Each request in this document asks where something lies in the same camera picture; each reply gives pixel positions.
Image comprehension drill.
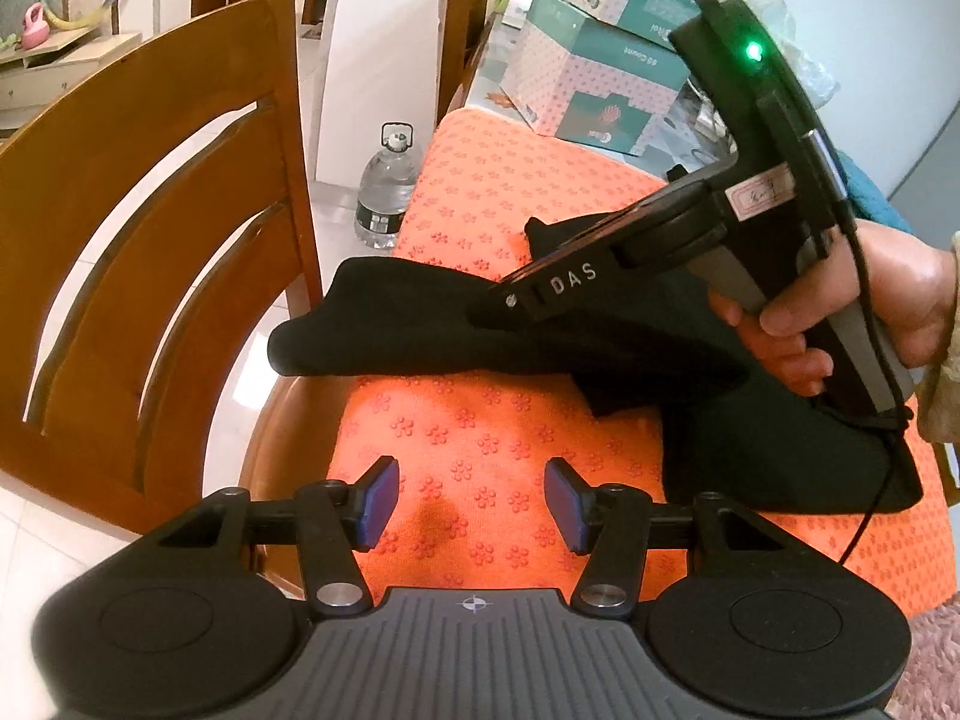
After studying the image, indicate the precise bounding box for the person's pink fluffy robe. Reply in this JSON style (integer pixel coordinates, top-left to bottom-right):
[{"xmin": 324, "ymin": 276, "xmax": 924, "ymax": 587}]
[{"xmin": 887, "ymin": 598, "xmax": 960, "ymax": 720}]

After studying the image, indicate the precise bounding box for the orange floral mat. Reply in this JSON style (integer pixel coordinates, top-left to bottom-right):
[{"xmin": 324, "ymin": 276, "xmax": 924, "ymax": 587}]
[{"xmin": 328, "ymin": 108, "xmax": 960, "ymax": 617}]

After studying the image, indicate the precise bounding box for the white plastic bag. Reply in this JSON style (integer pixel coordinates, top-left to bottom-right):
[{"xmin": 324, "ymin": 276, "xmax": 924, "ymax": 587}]
[{"xmin": 756, "ymin": 0, "xmax": 838, "ymax": 107}]

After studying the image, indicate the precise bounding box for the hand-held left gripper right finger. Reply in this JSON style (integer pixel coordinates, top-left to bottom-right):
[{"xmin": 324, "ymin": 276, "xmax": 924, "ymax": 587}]
[{"xmin": 545, "ymin": 457, "xmax": 785, "ymax": 613}]

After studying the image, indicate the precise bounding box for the teal knit sweater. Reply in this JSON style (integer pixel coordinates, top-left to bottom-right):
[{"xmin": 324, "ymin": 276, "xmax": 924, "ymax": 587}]
[{"xmin": 835, "ymin": 148, "xmax": 913, "ymax": 235}]

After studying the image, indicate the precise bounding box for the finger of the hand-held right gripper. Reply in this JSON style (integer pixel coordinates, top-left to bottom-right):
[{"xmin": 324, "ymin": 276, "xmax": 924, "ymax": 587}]
[{"xmin": 465, "ymin": 171, "xmax": 715, "ymax": 331}]

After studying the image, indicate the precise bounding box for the person's right hand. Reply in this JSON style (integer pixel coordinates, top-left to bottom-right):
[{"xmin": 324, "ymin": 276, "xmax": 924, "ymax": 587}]
[{"xmin": 708, "ymin": 217, "xmax": 954, "ymax": 398}]

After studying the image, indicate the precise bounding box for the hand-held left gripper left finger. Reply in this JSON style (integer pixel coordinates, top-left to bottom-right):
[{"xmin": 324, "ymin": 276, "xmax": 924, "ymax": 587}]
[{"xmin": 157, "ymin": 456, "xmax": 401, "ymax": 616}]

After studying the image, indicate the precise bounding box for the wooden chair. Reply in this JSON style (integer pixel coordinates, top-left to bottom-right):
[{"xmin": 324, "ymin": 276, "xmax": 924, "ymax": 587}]
[
  {"xmin": 0, "ymin": 0, "xmax": 326, "ymax": 542},
  {"xmin": 436, "ymin": 0, "xmax": 494, "ymax": 130}
]

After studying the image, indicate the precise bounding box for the black sweater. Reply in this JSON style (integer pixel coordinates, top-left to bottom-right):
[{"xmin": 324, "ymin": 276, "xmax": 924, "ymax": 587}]
[{"xmin": 268, "ymin": 216, "xmax": 925, "ymax": 517}]

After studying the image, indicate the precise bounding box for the large clear water bottle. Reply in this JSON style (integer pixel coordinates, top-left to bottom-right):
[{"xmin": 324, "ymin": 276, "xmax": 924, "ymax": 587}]
[{"xmin": 353, "ymin": 121, "xmax": 419, "ymax": 251}]

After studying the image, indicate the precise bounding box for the person's right forearm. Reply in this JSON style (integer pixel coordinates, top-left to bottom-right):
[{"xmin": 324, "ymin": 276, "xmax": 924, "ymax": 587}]
[{"xmin": 910, "ymin": 229, "xmax": 960, "ymax": 512}]

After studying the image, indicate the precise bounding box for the beige low cabinet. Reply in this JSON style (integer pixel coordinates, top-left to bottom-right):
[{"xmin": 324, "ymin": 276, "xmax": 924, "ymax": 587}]
[{"xmin": 0, "ymin": 30, "xmax": 144, "ymax": 130}]

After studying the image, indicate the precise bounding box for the black cable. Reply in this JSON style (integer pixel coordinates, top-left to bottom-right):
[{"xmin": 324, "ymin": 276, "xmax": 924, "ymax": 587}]
[{"xmin": 838, "ymin": 236, "xmax": 917, "ymax": 565}]

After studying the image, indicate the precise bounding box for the pink kettlebell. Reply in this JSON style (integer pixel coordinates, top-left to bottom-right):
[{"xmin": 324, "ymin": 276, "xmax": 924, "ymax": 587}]
[{"xmin": 22, "ymin": 3, "xmax": 51, "ymax": 51}]

